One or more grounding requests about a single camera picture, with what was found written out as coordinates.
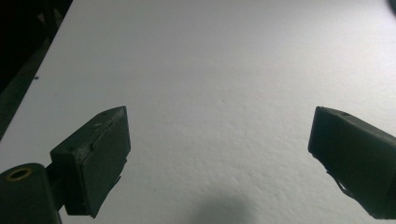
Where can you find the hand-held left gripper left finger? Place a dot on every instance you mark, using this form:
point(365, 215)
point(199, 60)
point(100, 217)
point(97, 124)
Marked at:
point(93, 158)

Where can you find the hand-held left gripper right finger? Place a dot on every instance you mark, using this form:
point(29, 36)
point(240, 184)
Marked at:
point(355, 155)

